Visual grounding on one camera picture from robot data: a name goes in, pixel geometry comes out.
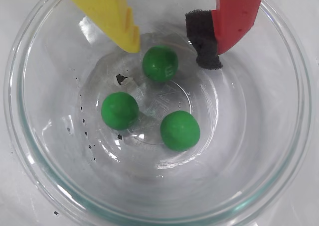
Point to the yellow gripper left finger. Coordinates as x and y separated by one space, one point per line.
104 9

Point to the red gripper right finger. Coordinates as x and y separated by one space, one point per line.
236 12

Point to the green ball pill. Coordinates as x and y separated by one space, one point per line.
180 131
119 110
160 63

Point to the glass bowl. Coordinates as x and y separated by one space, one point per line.
249 148

